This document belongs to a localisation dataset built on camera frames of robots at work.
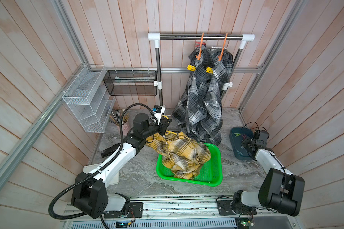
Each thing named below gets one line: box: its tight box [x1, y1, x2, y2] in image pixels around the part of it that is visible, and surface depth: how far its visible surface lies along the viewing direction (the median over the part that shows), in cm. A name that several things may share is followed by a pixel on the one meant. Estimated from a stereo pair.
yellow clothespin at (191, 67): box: [186, 64, 197, 72], surface depth 65 cm
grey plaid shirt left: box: [172, 44, 216, 136], surface depth 72 cm
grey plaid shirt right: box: [189, 47, 233, 146], surface depth 70 cm
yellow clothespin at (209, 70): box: [205, 66, 214, 74], surface depth 63 cm
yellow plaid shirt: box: [145, 131, 212, 180], surface depth 79 cm
